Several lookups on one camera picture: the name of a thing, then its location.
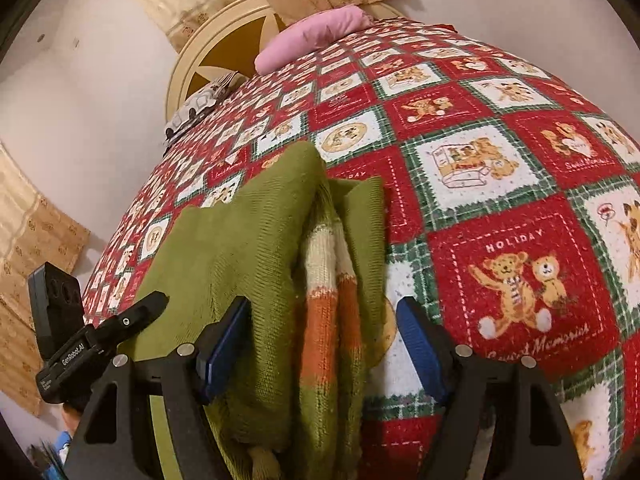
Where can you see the red patchwork teddy bedspread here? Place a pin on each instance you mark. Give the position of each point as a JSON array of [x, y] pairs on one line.
[[511, 216]]

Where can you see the white car shaped pillow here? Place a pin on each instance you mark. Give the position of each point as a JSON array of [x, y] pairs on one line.
[[201, 103]]

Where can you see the cream wooden headboard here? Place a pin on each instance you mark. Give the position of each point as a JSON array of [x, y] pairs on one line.
[[230, 40]]

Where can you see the person's left hand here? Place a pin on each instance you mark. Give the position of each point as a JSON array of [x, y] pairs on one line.
[[71, 418]]

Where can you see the beige side curtain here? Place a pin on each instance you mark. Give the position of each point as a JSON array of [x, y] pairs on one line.
[[33, 231]]

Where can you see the striped green orange knit sweater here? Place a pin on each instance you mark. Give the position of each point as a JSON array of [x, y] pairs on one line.
[[309, 253]]

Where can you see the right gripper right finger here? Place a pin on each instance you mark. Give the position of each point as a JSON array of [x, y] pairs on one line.
[[531, 437]]

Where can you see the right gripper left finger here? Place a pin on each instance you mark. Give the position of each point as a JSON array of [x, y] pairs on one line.
[[115, 438]]

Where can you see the pink pillow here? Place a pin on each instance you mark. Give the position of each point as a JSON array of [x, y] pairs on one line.
[[316, 32]]

